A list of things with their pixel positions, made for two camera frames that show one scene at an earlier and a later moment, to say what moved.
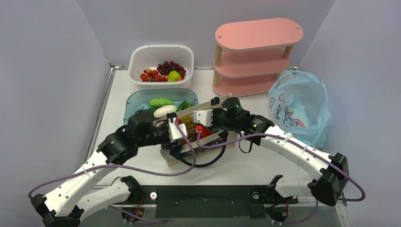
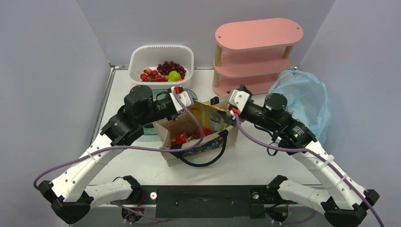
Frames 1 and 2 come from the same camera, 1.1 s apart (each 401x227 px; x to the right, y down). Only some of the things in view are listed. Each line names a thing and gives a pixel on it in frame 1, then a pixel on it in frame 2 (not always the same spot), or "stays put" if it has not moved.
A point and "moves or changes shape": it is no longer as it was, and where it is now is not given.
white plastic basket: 142,57 stays put
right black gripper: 215,111 -> 230,117
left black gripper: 169,144 -> 174,117
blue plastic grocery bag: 298,103 stays put
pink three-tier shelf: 250,55 stays put
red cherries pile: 152,75 stays put
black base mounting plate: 207,202 stays put
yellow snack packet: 188,121 moves or changes shape
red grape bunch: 168,66 stays put
